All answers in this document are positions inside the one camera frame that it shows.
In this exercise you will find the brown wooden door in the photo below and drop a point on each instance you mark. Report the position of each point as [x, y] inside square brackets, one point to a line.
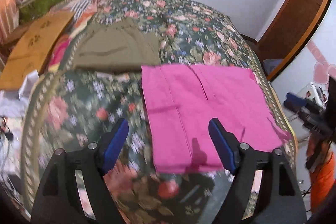
[296, 14]

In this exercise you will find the pink pants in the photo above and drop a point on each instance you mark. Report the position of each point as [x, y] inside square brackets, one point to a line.
[207, 111]

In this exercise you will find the orange sleeved forearm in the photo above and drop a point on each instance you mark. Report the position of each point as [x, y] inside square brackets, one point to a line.
[321, 179]

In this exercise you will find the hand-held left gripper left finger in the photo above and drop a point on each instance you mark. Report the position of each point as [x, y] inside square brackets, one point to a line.
[115, 141]

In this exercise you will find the floral bed blanket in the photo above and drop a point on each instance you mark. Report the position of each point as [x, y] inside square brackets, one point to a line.
[157, 82]

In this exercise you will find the striped pink cloth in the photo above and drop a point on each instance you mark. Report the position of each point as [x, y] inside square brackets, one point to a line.
[84, 3]

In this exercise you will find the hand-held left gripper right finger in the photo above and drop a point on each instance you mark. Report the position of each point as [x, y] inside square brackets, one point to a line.
[221, 141]

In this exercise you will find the olive green pants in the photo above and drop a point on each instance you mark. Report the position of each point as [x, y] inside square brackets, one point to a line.
[118, 47]

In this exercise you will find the green patterned bag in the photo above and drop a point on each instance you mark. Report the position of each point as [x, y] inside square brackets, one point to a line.
[39, 2]

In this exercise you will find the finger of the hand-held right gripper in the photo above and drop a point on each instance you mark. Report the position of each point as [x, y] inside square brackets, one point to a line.
[296, 103]

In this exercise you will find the white cabinet with pink stickers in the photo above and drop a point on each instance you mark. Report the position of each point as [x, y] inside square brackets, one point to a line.
[309, 56]

